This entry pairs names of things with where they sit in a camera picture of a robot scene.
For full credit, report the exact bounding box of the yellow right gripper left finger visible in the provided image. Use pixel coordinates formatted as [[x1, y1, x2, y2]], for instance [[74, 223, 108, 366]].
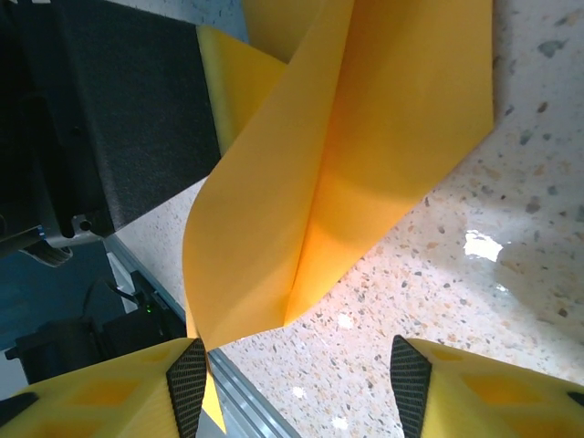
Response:
[[0, 337, 212, 438]]

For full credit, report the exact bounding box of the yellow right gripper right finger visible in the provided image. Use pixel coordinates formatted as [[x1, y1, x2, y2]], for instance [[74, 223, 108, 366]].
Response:
[[390, 335, 584, 438]]

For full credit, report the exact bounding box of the long aluminium base rail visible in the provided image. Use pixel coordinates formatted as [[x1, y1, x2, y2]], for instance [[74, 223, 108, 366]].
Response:
[[103, 235, 297, 438]]

